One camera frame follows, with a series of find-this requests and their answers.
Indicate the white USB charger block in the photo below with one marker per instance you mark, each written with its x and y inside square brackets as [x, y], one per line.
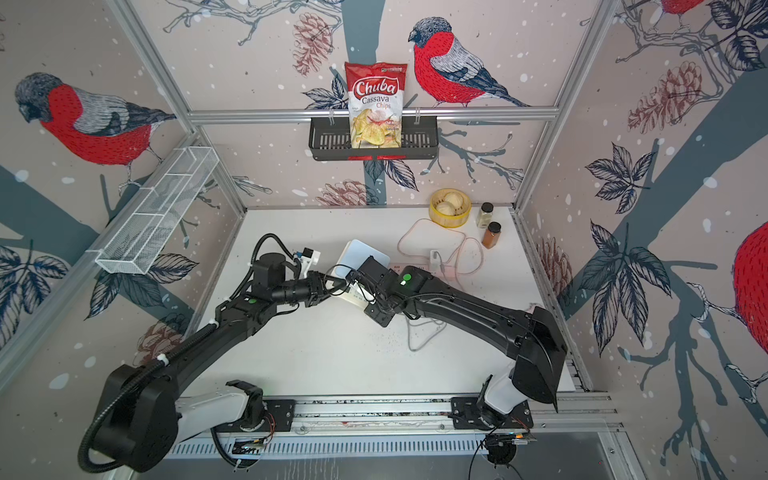
[435, 262]

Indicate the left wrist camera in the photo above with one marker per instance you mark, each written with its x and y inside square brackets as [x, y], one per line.
[308, 259]

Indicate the blue white electronic scale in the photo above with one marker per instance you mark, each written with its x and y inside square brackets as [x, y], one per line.
[352, 258]

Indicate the yellow bamboo steamer basket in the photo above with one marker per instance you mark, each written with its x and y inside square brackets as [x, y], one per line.
[449, 222]

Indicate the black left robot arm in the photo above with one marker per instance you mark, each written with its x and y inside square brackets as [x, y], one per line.
[136, 422]

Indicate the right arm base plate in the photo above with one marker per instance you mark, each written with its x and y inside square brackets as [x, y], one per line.
[468, 413]

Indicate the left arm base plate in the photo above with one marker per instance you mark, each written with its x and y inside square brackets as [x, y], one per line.
[270, 416]

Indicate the black wall basket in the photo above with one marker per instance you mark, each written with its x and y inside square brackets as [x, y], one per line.
[329, 140]

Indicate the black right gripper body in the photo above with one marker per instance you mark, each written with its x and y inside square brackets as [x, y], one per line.
[377, 312]

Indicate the white bun in steamer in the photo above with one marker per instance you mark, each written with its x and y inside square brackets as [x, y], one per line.
[450, 204]

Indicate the pale spice jar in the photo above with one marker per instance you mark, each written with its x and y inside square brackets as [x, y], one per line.
[485, 214]

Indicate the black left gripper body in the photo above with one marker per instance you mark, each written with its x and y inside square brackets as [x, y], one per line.
[308, 291]

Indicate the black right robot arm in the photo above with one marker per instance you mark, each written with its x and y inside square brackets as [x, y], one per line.
[532, 340]

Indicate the red Chuba chips bag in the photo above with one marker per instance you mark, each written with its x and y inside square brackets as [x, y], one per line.
[375, 104]

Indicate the orange spice jar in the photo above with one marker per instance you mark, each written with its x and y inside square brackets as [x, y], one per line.
[491, 235]

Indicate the white wire mesh shelf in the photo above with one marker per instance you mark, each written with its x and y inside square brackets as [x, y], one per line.
[142, 237]

